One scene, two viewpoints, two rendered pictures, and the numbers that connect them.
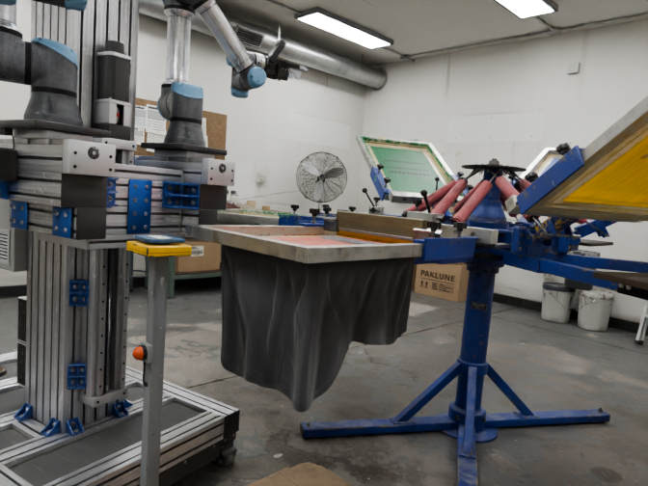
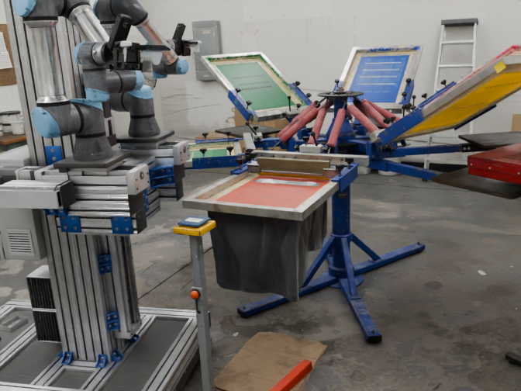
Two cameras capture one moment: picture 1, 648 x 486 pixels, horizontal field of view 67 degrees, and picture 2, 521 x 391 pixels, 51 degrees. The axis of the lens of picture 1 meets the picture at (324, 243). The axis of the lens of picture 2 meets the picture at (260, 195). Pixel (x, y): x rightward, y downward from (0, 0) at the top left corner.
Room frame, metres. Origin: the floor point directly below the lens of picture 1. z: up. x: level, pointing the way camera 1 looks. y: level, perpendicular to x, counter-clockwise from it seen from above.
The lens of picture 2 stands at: (-0.76, 0.87, 1.68)
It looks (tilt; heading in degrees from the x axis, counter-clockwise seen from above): 16 degrees down; 341
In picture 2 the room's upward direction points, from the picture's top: 3 degrees counter-clockwise
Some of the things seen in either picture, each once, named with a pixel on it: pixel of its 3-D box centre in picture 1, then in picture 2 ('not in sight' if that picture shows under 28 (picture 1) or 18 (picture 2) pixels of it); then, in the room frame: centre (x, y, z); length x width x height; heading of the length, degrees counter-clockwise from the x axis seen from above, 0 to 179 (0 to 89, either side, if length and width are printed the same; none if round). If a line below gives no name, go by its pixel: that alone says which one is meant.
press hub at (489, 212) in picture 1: (479, 296); (340, 188); (2.40, -0.78, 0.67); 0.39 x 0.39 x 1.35
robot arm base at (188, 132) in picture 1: (185, 132); (143, 124); (1.87, 0.55, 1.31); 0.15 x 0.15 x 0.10
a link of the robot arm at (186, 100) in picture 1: (186, 101); (139, 99); (1.88, 0.55, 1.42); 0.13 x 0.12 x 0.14; 34
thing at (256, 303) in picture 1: (260, 318); (252, 252); (1.45, 0.17, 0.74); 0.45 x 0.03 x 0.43; 45
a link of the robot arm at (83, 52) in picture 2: not in sight; (91, 54); (1.16, 0.78, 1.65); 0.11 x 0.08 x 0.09; 32
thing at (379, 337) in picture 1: (364, 323); (312, 239); (1.47, -0.14, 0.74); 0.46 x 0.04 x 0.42; 135
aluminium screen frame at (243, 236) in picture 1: (335, 239); (276, 186); (1.66, -0.04, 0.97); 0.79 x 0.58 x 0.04; 135
